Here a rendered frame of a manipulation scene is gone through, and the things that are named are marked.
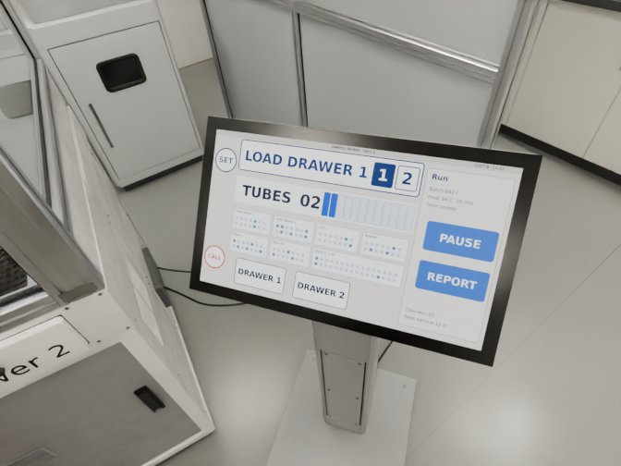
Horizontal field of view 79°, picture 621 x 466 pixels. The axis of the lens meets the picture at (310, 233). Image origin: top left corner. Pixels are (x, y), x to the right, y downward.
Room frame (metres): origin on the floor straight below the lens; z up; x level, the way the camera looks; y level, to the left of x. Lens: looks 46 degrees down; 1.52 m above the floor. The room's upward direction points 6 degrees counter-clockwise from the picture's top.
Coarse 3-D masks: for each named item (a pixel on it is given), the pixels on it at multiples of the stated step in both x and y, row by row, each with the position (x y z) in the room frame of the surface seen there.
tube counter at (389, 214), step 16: (304, 192) 0.47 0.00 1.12; (320, 192) 0.46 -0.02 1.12; (336, 192) 0.45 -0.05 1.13; (304, 208) 0.45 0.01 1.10; (320, 208) 0.44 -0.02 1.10; (336, 208) 0.44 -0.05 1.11; (352, 208) 0.43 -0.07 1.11; (368, 208) 0.42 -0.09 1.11; (384, 208) 0.42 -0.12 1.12; (400, 208) 0.41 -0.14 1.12; (416, 208) 0.40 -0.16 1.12; (368, 224) 0.41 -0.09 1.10; (384, 224) 0.40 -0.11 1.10; (400, 224) 0.39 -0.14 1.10
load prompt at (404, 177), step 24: (264, 144) 0.54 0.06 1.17; (240, 168) 0.52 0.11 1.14; (264, 168) 0.51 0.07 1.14; (288, 168) 0.50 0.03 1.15; (312, 168) 0.49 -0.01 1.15; (336, 168) 0.48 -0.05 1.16; (360, 168) 0.47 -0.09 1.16; (384, 168) 0.45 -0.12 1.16; (408, 168) 0.44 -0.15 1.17; (384, 192) 0.43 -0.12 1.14; (408, 192) 0.42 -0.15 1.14
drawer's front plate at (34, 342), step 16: (64, 320) 0.41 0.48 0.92; (16, 336) 0.37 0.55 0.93; (32, 336) 0.37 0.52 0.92; (48, 336) 0.38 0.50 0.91; (64, 336) 0.39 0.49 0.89; (80, 336) 0.41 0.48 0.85; (0, 352) 0.35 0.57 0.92; (16, 352) 0.36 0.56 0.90; (32, 352) 0.36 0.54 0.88; (48, 352) 0.37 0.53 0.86; (64, 352) 0.38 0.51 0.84; (80, 352) 0.39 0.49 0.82; (16, 368) 0.35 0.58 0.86; (32, 368) 0.35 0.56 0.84; (48, 368) 0.36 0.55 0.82; (0, 384) 0.33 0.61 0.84
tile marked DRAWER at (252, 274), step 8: (240, 264) 0.42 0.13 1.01; (248, 264) 0.42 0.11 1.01; (256, 264) 0.41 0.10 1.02; (264, 264) 0.41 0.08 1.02; (272, 264) 0.40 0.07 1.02; (240, 272) 0.41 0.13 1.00; (248, 272) 0.41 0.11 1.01; (256, 272) 0.40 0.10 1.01; (264, 272) 0.40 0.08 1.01; (272, 272) 0.40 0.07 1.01; (280, 272) 0.39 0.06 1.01; (240, 280) 0.40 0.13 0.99; (248, 280) 0.40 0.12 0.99; (256, 280) 0.39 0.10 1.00; (264, 280) 0.39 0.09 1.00; (272, 280) 0.39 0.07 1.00; (280, 280) 0.38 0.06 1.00; (264, 288) 0.38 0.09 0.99; (272, 288) 0.38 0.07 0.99; (280, 288) 0.37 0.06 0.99
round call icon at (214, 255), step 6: (204, 246) 0.46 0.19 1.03; (210, 246) 0.46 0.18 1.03; (216, 246) 0.45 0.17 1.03; (222, 246) 0.45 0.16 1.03; (204, 252) 0.45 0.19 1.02; (210, 252) 0.45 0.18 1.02; (216, 252) 0.44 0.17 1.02; (222, 252) 0.44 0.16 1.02; (204, 258) 0.44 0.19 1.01; (210, 258) 0.44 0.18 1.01; (216, 258) 0.44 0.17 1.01; (222, 258) 0.44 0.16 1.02; (204, 264) 0.44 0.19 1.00; (210, 264) 0.43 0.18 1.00; (216, 264) 0.43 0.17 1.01; (222, 264) 0.43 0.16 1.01; (222, 270) 0.42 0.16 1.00
